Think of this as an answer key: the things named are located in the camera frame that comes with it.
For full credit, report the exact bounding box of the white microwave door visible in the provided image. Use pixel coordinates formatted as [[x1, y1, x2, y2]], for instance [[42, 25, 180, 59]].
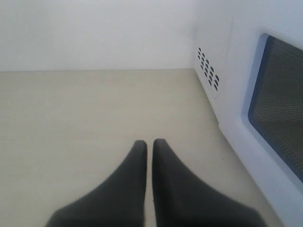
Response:
[[219, 21, 303, 227]]

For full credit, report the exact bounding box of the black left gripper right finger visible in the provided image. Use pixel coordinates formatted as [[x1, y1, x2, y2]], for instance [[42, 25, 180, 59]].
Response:
[[152, 139, 265, 227]]

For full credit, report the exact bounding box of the white Midea microwave oven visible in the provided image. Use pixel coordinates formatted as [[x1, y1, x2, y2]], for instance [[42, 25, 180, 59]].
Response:
[[193, 0, 303, 227]]

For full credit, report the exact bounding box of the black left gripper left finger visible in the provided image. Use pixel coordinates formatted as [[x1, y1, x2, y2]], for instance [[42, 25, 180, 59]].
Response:
[[46, 140, 147, 227]]

